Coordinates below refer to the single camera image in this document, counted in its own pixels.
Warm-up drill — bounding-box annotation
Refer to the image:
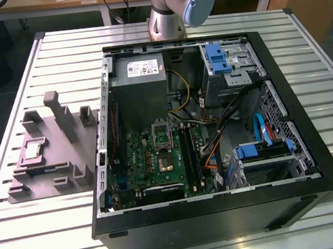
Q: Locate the blue board connector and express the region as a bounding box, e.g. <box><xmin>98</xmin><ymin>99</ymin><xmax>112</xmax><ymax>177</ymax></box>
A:
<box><xmin>117</xmin><ymin>176</ymin><xmax>130</xmax><ymax>190</ymax></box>

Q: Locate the hard disk in blue carrier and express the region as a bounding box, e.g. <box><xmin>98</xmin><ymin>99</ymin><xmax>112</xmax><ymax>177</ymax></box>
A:
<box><xmin>234</xmin><ymin>137</ymin><xmax>296</xmax><ymax>162</ymax></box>

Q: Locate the CPU socket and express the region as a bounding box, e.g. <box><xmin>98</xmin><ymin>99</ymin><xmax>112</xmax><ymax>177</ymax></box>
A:
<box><xmin>156</xmin><ymin>150</ymin><xmax>176</xmax><ymax>173</ymax></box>

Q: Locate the blue VGA port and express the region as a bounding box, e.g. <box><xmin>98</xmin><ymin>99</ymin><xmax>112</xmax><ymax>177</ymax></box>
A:
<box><xmin>105</xmin><ymin>193</ymin><xmax>114</xmax><ymax>212</ymax></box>

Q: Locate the grey wire bundle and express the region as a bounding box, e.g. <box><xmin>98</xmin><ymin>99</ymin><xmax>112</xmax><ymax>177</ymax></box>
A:
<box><xmin>167</xmin><ymin>107</ymin><xmax>217</xmax><ymax>128</ymax></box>

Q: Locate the empty RAM slot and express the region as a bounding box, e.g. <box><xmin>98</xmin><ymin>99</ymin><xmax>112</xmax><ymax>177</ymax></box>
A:
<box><xmin>178</xmin><ymin>124</ymin><xmax>195</xmax><ymax>191</ymax></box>
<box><xmin>182</xmin><ymin>124</ymin><xmax>199</xmax><ymax>190</ymax></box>
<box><xmin>185</xmin><ymin>124</ymin><xmax>202</xmax><ymax>189</ymax></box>

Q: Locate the orange wire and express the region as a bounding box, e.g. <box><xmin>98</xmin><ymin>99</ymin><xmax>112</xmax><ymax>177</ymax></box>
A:
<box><xmin>203</xmin><ymin>151</ymin><xmax>220</xmax><ymax>172</ymax></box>

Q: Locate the silver CPU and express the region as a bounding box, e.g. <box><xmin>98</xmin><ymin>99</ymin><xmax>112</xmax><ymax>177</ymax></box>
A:
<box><xmin>24</xmin><ymin>142</ymin><xmax>46</xmax><ymax>160</ymax></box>

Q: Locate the RAM stick on rack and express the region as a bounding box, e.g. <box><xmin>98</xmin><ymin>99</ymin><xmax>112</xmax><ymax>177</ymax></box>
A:
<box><xmin>26</xmin><ymin>166</ymin><xmax>58</xmax><ymax>176</ymax></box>

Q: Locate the yellow wire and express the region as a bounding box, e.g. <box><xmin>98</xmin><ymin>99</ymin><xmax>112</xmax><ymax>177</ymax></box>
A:
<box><xmin>164</xmin><ymin>67</ymin><xmax>192</xmax><ymax>113</ymax></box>

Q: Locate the grey parts rack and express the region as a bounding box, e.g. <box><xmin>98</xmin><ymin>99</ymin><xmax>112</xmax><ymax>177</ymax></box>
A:
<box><xmin>0</xmin><ymin>86</ymin><xmax>107</xmax><ymax>205</ymax></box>

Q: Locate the blue drive latch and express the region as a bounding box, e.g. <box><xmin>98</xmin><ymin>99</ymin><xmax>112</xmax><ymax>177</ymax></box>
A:
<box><xmin>205</xmin><ymin>42</ymin><xmax>232</xmax><ymax>75</ymax></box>

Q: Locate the black PC case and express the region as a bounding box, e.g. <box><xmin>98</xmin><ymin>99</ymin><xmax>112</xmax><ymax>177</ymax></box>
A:
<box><xmin>74</xmin><ymin>24</ymin><xmax>333</xmax><ymax>249</ymax></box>

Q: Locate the black graphics card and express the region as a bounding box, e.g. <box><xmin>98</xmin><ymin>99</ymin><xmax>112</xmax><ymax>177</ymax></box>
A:
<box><xmin>141</xmin><ymin>182</ymin><xmax>186</xmax><ymax>205</ymax></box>

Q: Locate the metal optical drive cage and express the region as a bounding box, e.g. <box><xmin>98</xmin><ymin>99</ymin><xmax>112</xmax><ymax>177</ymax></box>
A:
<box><xmin>199</xmin><ymin>38</ymin><xmax>270</xmax><ymax>108</ymax></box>

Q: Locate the black wire bundle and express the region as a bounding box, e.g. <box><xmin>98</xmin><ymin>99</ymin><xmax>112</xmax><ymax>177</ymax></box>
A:
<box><xmin>196</xmin><ymin>82</ymin><xmax>268</xmax><ymax>154</ymax></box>

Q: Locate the wooden desk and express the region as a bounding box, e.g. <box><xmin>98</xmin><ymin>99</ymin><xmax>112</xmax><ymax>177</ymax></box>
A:
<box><xmin>0</xmin><ymin>0</ymin><xmax>280</xmax><ymax>35</ymax></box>

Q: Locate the grey power supply unit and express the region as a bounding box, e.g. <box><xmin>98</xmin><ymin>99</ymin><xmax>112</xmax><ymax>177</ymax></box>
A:
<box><xmin>108</xmin><ymin>53</ymin><xmax>172</xmax><ymax>128</ymax></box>

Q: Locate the blue flat wire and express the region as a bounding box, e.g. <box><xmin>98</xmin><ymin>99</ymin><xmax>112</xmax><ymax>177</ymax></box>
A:
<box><xmin>252</xmin><ymin>111</ymin><xmax>273</xmax><ymax>149</ymax></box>

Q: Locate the metal socket cover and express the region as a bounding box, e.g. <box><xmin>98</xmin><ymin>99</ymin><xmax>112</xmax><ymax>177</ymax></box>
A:
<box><xmin>151</xmin><ymin>117</ymin><xmax>174</xmax><ymax>153</ymax></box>

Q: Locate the wooden cabinet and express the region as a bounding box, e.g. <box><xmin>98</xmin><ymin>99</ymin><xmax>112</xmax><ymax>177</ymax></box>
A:
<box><xmin>269</xmin><ymin>0</ymin><xmax>333</xmax><ymax>49</ymax></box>

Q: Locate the green motherboard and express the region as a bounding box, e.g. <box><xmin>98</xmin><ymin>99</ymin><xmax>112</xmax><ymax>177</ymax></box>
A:
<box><xmin>101</xmin><ymin>109</ymin><xmax>217</xmax><ymax>211</ymax></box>

